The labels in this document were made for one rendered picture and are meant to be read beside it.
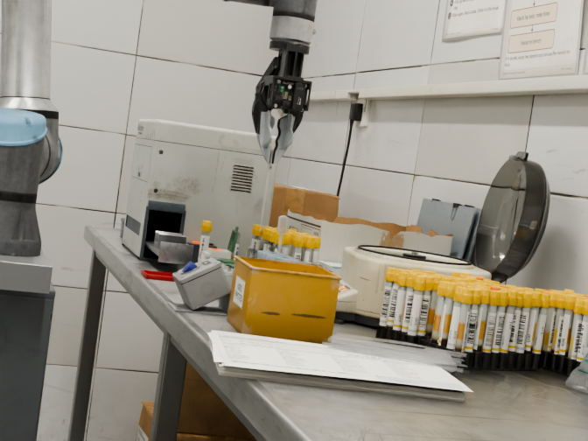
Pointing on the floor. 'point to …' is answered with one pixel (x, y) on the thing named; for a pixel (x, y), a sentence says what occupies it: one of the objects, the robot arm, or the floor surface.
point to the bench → (500, 399)
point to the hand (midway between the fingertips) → (270, 156)
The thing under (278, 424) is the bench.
